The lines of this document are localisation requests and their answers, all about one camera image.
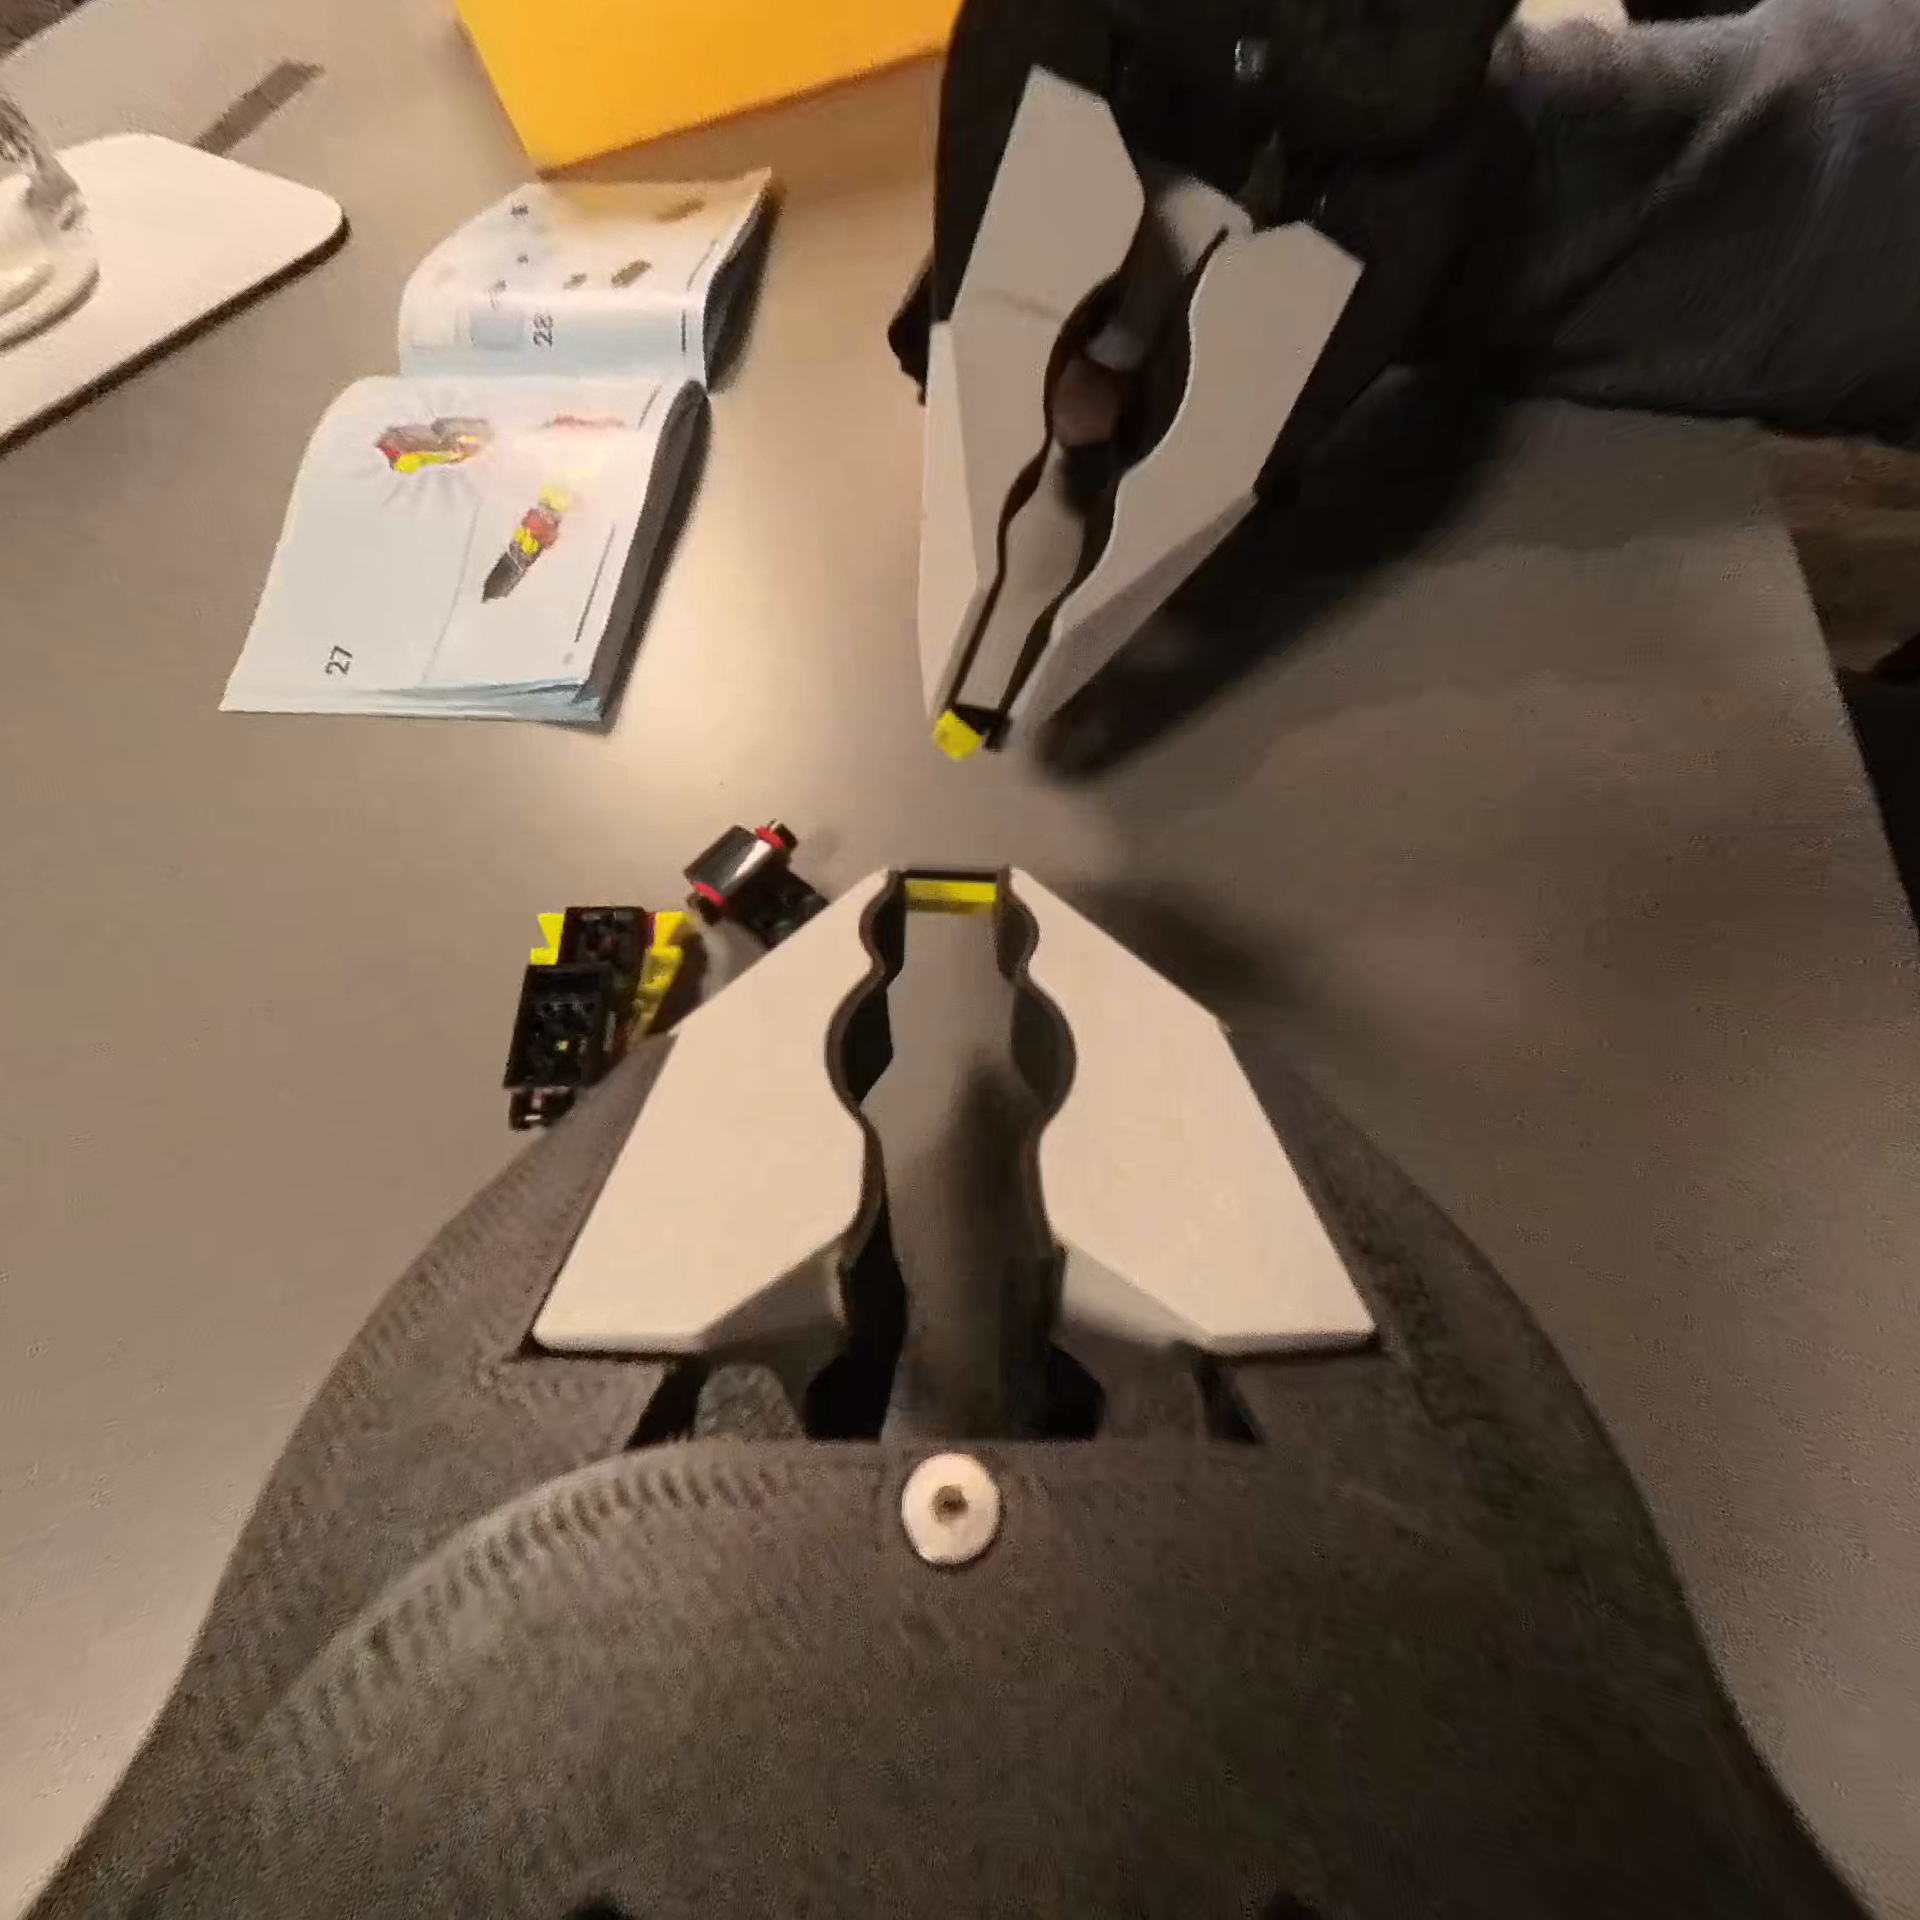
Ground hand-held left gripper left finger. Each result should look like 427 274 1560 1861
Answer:
530 866 906 1441

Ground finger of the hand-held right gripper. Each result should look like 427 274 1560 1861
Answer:
917 63 1152 727
1016 226 1367 727

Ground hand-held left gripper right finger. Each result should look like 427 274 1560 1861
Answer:
996 866 1380 1441

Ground red yellow black brick assembly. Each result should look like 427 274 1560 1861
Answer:
504 901 712 1129

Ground black brick assembly red pins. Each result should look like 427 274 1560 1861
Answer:
679 823 829 949

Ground person's right hand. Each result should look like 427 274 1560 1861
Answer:
1047 284 1171 451

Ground yellow plastic bin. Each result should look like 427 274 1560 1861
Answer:
447 0 968 171

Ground open instruction booklet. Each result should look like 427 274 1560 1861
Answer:
217 166 780 734

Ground wooden book stand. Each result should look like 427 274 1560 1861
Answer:
0 88 349 451

